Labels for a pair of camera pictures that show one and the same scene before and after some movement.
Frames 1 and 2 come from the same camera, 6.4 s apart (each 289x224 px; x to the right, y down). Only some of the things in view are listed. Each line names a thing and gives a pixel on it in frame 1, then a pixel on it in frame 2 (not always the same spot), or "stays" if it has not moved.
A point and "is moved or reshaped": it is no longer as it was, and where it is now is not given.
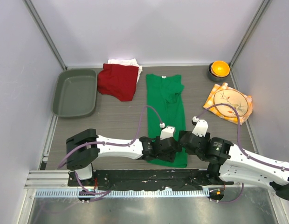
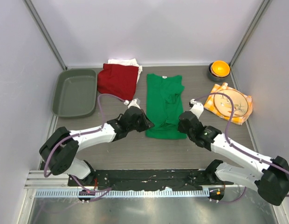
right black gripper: [207, 136] → [181, 128]
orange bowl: [220, 68] stays
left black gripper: [169, 157] → [146, 125]
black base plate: [110, 180] stays
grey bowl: [214, 78] stays
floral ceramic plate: [233, 98] stays
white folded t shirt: [131, 62] stays
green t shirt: [164, 99] is moved or reshaped
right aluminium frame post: [264, 6] stays
